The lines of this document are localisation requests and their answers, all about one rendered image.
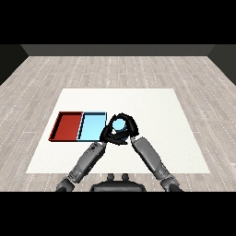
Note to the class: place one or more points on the dark grey robot body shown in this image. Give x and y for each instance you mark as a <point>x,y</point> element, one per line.
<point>117,185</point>

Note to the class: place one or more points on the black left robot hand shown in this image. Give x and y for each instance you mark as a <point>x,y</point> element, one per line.
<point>106,132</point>

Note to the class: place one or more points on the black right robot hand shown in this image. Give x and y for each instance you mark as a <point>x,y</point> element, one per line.
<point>132,126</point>

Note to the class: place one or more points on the light blue shallow open box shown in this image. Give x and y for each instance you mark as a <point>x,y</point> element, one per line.
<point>92,126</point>

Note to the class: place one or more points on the small blue can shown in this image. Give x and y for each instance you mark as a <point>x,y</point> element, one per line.
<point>118,124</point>

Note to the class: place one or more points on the red shallow open box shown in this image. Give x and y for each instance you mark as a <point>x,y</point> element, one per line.
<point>68,126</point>

